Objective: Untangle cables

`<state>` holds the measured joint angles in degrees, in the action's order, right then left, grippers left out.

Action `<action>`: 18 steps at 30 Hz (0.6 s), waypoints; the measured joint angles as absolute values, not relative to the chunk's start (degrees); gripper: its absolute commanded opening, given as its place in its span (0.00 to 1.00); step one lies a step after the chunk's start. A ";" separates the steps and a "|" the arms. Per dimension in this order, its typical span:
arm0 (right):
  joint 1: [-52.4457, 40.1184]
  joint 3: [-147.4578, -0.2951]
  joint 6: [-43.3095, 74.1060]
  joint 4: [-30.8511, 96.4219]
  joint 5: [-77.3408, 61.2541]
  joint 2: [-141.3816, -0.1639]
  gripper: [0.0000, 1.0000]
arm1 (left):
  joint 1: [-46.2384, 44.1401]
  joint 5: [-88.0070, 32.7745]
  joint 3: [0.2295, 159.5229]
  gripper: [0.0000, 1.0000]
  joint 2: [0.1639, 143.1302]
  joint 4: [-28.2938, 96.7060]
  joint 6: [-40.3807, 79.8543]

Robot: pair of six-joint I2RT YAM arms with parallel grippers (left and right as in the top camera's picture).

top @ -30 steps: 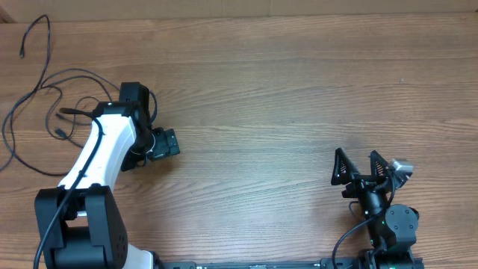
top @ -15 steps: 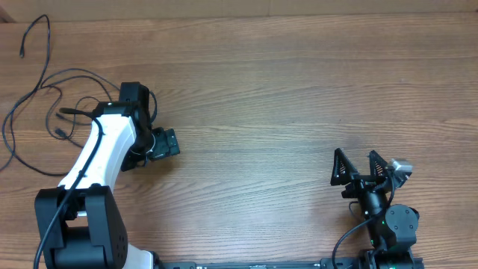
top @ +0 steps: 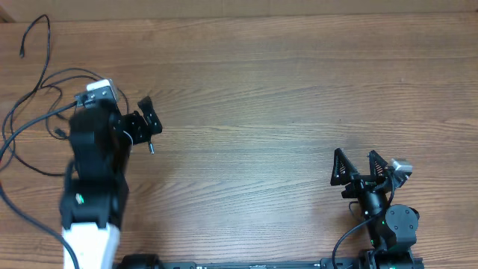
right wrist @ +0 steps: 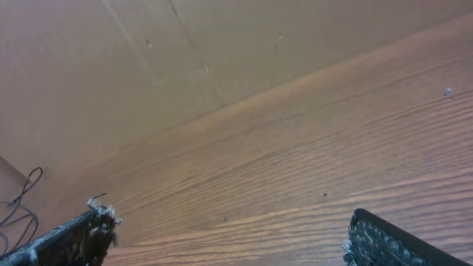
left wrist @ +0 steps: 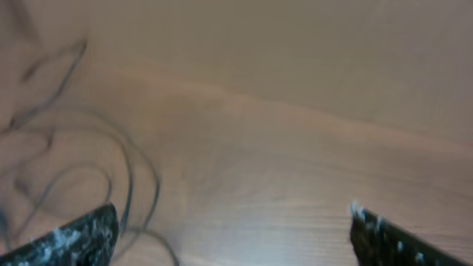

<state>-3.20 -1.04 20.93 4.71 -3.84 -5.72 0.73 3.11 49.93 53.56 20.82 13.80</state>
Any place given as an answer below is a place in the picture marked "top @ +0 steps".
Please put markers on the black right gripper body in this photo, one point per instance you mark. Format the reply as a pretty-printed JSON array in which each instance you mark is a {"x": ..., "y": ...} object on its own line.
[{"x": 360, "y": 181}]

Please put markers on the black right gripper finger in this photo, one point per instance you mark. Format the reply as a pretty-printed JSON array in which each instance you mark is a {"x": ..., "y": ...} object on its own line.
[
  {"x": 377, "y": 164},
  {"x": 343, "y": 171}
]

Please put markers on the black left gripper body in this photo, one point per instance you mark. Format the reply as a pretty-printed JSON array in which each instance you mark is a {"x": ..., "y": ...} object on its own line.
[{"x": 138, "y": 127}]

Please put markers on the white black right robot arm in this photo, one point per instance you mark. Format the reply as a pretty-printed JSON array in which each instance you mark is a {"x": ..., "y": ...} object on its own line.
[{"x": 392, "y": 228}]

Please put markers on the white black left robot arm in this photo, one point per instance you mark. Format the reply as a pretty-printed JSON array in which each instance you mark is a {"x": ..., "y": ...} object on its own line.
[{"x": 95, "y": 190}]

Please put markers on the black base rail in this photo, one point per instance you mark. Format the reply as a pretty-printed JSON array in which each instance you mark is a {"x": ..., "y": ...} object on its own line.
[{"x": 141, "y": 261}]

